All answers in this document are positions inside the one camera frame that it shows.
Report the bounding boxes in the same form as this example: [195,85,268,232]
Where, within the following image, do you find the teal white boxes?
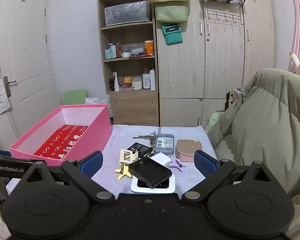
[104,44,117,60]

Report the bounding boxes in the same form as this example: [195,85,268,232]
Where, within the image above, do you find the red printed glasses cloth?
[33,124,88,160]

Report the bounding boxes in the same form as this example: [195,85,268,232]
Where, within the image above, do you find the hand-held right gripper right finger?
[181,150,274,204]

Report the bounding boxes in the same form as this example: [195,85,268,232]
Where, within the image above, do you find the black battery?
[126,142,153,159]

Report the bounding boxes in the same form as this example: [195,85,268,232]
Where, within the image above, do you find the green stool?
[63,89,88,105]

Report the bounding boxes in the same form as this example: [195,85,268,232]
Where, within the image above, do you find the light wooden wardrobe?
[154,0,275,128]

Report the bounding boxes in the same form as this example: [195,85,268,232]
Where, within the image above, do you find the black square case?
[128,156,172,189]

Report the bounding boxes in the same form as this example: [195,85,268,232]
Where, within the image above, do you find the white door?
[0,0,62,153]

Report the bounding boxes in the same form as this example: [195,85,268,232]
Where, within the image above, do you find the bunch of keys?
[132,131,157,145]

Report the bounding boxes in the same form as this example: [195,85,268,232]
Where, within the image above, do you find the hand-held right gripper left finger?
[21,151,115,204]

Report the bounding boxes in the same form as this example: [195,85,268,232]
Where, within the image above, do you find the rose gold compact case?
[175,138,203,162]

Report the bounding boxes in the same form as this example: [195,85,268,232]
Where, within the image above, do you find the orange paper cup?
[144,40,154,55]

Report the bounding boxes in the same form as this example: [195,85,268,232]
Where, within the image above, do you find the white plush toy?
[289,52,300,79]

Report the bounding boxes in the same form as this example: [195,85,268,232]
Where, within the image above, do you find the pink storage box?
[9,104,113,167]

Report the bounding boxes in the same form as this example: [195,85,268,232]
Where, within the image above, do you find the grey portable router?
[153,133,176,155]

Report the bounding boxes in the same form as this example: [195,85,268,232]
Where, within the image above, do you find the purple hair clip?
[168,159,186,172]

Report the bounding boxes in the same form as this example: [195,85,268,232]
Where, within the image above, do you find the olive puffer jacket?
[205,68,300,200]

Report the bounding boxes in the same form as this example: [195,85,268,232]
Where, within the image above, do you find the metal door handle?
[2,76,17,97]

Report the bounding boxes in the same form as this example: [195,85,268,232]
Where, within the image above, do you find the clear storage bin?
[104,1,152,27]

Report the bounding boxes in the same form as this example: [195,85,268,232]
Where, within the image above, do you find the wooden bookshelf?
[97,0,160,126]

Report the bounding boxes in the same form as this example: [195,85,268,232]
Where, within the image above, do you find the green fabric bag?
[155,4,188,23]

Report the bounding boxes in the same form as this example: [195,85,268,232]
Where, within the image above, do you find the white plastic package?
[84,97,110,105]

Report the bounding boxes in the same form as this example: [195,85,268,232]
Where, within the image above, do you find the white charger plug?
[150,152,174,168]

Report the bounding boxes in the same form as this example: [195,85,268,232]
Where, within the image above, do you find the grey can red cap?
[142,68,150,90]

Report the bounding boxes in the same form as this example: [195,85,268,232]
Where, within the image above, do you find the white framed device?
[130,174,177,194]

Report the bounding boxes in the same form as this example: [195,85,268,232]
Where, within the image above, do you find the printed cloth bag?
[225,88,244,112]

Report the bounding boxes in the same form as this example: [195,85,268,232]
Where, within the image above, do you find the cream hair claw clip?
[114,149,140,180]

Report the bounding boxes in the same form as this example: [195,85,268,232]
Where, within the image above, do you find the white patterned table cover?
[90,124,218,200]

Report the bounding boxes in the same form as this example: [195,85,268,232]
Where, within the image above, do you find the teal pouch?
[161,22,183,46]

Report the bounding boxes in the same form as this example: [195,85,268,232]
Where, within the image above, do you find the tall white bottle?
[149,69,157,91]

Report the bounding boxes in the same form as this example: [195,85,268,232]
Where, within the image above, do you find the white spray bottle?
[112,71,120,92]

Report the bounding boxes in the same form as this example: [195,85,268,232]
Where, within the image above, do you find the white jar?
[131,75,143,91]

